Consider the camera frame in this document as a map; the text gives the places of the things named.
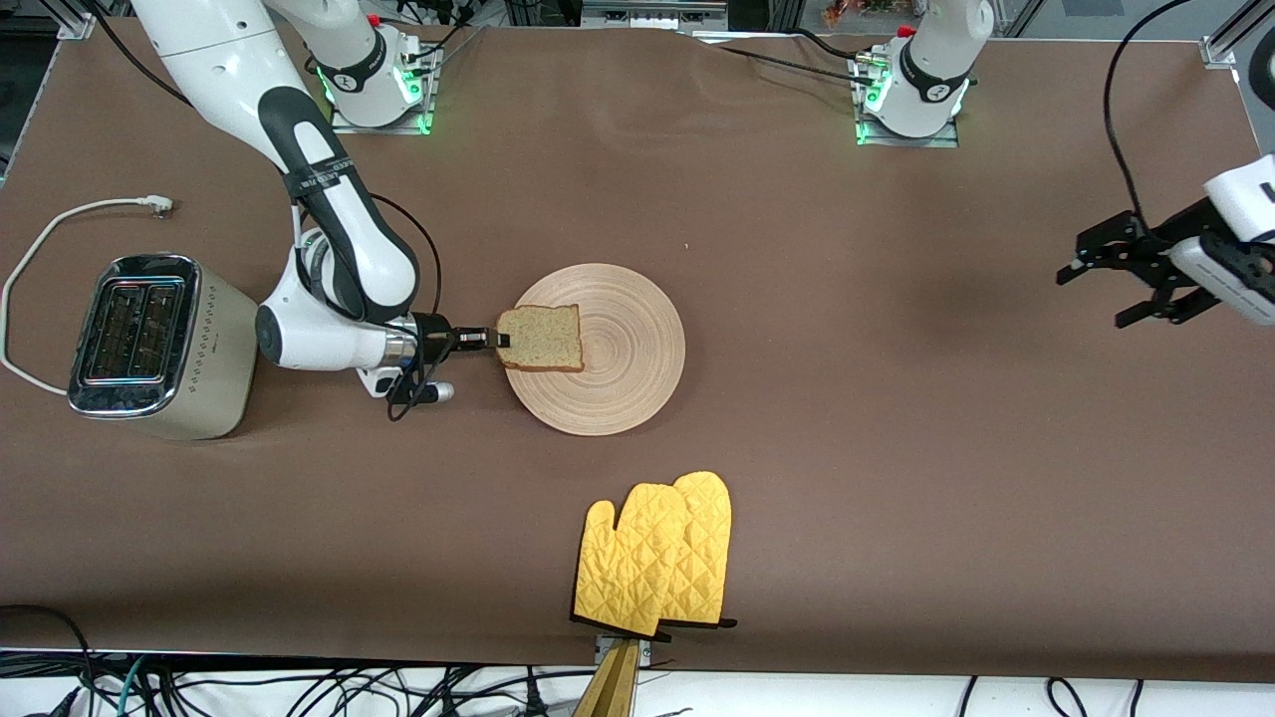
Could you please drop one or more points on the aluminium frame bracket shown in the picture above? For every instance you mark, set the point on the aluminium frame bracket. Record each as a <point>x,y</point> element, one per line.
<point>78,27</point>

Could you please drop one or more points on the yellow quilted oven mitt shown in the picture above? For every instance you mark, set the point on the yellow quilted oven mitt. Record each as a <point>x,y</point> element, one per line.
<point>628,568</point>
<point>709,548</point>

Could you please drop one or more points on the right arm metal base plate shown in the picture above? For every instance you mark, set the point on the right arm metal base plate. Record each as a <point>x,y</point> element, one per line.
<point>423,110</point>

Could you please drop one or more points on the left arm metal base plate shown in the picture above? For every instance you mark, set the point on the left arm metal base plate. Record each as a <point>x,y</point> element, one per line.
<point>946,141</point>

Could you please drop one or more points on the aluminium frame profile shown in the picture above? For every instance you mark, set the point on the aluminium frame profile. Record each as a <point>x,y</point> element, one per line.
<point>1223,45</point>

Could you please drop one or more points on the round wooden plate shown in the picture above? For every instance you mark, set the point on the round wooden plate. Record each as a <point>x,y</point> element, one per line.
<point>628,368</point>

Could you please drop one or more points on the small metal bracket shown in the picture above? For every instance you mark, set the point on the small metal bracket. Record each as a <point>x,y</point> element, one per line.
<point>645,652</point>

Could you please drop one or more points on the cream chrome two-slot toaster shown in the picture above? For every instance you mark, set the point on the cream chrome two-slot toaster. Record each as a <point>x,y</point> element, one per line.
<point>214,349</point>

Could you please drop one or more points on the grey metal box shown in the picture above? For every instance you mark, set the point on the grey metal box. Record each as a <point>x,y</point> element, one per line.
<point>652,15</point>

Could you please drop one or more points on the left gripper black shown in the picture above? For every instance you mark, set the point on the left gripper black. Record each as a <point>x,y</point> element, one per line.
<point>1146,257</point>

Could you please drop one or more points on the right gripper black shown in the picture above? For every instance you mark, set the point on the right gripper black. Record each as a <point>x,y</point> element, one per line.
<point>434,335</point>

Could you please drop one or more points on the brown bread slice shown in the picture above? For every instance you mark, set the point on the brown bread slice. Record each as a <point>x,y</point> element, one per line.
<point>543,339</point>

